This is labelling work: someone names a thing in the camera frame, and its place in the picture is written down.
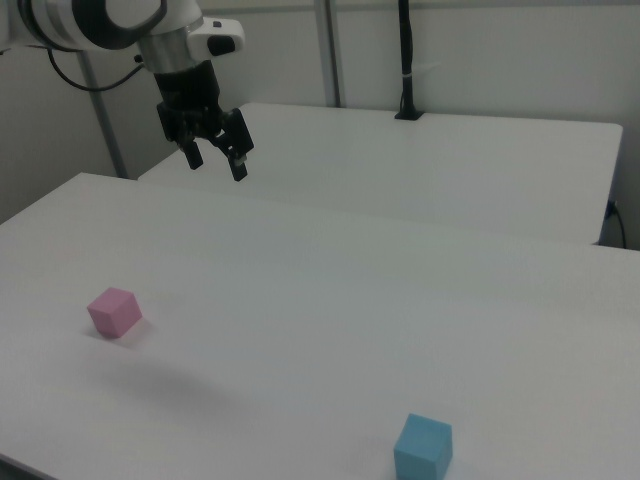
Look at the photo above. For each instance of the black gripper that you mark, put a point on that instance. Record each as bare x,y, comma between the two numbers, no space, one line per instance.
187,95

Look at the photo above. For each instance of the blue cube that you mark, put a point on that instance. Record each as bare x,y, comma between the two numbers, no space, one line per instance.
422,445

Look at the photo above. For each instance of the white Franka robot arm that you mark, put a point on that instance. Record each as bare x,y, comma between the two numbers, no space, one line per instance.
60,20

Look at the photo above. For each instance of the pink cube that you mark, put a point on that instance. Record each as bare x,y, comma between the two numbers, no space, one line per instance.
112,315

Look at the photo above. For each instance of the white rectangular table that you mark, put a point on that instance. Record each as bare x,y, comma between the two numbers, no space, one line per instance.
400,165

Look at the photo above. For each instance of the grey metal frame post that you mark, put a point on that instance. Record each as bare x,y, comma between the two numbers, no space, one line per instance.
331,50
107,125

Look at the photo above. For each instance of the black camera stand pole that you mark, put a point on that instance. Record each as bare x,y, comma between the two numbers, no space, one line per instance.
407,50

